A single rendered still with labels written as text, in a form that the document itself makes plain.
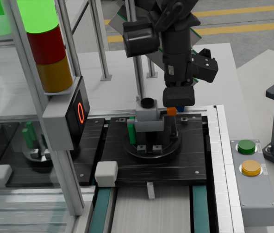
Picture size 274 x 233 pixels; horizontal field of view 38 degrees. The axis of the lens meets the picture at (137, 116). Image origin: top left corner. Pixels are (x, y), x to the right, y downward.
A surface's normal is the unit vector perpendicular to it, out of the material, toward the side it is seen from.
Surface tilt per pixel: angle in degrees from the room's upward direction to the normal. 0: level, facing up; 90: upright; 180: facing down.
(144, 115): 90
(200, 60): 22
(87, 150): 0
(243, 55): 0
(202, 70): 92
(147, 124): 90
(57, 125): 90
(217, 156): 0
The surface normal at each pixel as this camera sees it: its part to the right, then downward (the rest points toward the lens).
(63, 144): -0.08, 0.59
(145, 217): -0.11, -0.81
